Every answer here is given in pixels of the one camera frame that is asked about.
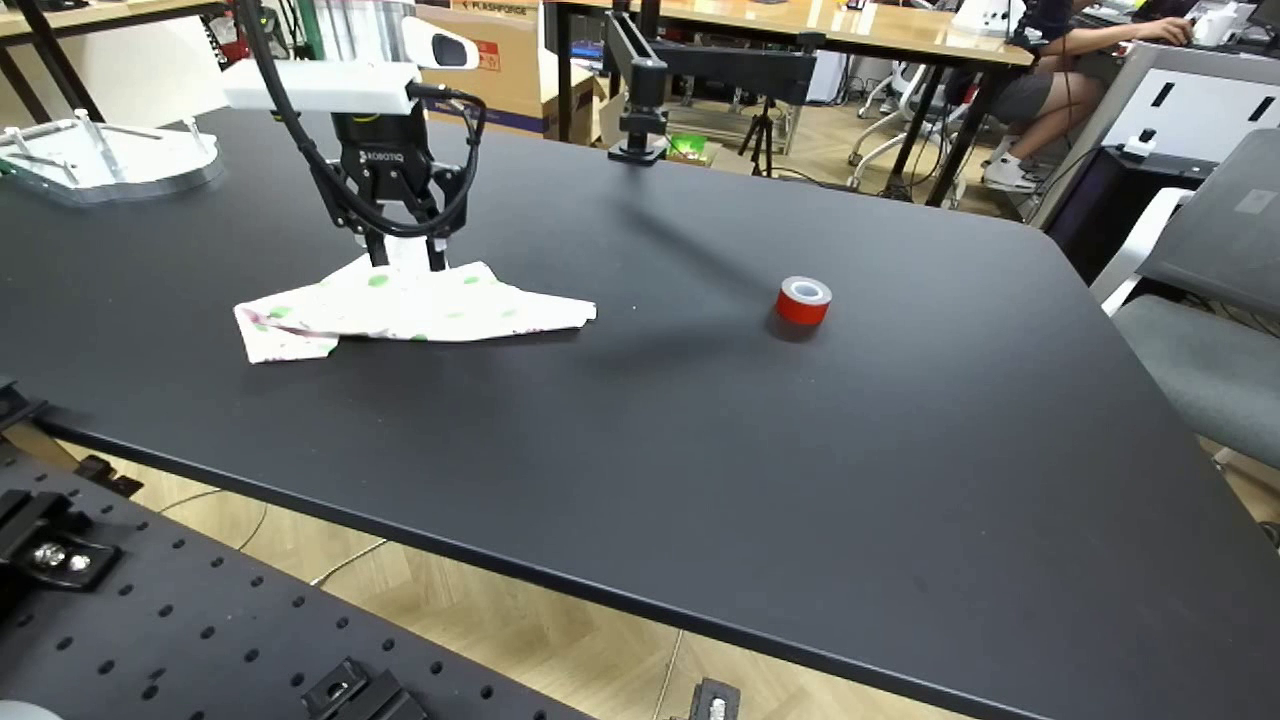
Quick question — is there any wooden desk with black legs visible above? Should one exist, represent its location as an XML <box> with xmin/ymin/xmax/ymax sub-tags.
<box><xmin>541</xmin><ymin>0</ymin><xmax>1039</xmax><ymax>208</ymax></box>

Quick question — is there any seated person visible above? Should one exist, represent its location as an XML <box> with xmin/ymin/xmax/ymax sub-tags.
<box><xmin>977</xmin><ymin>0</ymin><xmax>1203</xmax><ymax>202</ymax></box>

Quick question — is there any black perforated breadboard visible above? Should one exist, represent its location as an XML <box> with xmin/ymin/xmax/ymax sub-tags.
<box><xmin>0</xmin><ymin>453</ymin><xmax>592</xmax><ymax>720</ymax></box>

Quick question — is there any white green-spotted cloth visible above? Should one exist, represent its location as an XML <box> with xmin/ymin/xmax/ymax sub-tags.
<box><xmin>230</xmin><ymin>257</ymin><xmax>600</xmax><ymax>369</ymax></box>

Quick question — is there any white object on left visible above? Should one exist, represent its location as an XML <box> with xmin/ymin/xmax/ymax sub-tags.
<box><xmin>0</xmin><ymin>107</ymin><xmax>222</xmax><ymax>196</ymax></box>

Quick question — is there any grey office chair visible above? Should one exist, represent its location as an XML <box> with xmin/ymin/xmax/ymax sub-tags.
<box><xmin>1109</xmin><ymin>126</ymin><xmax>1280</xmax><ymax>472</ymax></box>

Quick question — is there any black rail with bracket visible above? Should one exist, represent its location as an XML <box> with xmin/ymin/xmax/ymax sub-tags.
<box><xmin>301</xmin><ymin>652</ymin><xmax>439</xmax><ymax>720</ymax></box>

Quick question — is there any cardboard box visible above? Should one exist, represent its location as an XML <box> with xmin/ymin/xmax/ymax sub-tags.
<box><xmin>445</xmin><ymin>0</ymin><xmax>566</xmax><ymax>127</ymax></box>

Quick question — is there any thick black cable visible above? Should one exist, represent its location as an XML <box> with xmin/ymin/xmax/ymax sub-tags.
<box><xmin>235</xmin><ymin>0</ymin><xmax>490</xmax><ymax>248</ymax></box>

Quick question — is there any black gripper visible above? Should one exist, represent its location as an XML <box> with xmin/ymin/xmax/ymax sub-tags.
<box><xmin>329</xmin><ymin>107</ymin><xmax>454</xmax><ymax>276</ymax></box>

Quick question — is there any white chair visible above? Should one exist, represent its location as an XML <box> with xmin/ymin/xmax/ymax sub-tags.
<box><xmin>53</xmin><ymin>14</ymin><xmax>230</xmax><ymax>133</ymax></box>

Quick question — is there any grey chair with slotted back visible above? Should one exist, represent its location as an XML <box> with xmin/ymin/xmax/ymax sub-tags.
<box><xmin>1035</xmin><ymin>40</ymin><xmax>1280</xmax><ymax>231</ymax></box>

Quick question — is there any small black bolted bracket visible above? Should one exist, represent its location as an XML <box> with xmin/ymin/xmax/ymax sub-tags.
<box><xmin>0</xmin><ymin>485</ymin><xmax>126</xmax><ymax>592</ymax></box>

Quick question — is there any red tape roll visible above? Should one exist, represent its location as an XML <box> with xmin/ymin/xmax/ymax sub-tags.
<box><xmin>772</xmin><ymin>273</ymin><xmax>840</xmax><ymax>338</ymax></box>

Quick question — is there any green small object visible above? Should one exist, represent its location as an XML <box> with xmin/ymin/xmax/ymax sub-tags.
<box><xmin>662</xmin><ymin>127</ymin><xmax>717</xmax><ymax>169</ymax></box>

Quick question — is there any small black tripod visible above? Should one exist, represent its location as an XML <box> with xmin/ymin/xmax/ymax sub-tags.
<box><xmin>734</xmin><ymin>98</ymin><xmax>791</xmax><ymax>182</ymax></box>

